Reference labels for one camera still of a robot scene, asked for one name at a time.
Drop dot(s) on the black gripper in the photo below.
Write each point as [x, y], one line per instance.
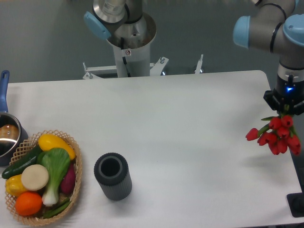
[287, 96]

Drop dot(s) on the red tulip bouquet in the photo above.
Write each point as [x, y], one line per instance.
[279, 133]

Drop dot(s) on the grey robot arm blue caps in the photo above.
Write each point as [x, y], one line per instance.
[276, 29]

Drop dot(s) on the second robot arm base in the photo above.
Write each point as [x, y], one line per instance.
[128, 29]

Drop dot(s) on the black device at table edge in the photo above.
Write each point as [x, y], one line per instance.
[296, 204]

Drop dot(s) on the dark grey ribbed vase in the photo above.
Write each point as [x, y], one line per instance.
[111, 171]

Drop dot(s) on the purple sweet potato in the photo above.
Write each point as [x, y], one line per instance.
[68, 183]

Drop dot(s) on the green bok choy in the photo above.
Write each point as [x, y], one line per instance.
[57, 162]

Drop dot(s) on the yellow squash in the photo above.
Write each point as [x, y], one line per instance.
[49, 141]

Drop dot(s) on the woven wicker basket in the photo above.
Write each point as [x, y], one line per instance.
[38, 219]

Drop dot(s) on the green bean pod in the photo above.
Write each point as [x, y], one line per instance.
[51, 213]

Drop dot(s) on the dark green cucumber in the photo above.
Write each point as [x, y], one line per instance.
[21, 164]

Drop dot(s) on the beige round disc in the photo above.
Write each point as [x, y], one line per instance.
[34, 177]

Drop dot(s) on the orange fruit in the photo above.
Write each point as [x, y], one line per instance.
[28, 203]

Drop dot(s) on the yellow bell pepper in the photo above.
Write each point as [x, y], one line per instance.
[14, 186]

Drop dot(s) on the white metal stand frame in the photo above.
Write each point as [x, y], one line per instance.
[156, 69]

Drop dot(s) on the blue handled saucepan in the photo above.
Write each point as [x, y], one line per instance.
[12, 134]

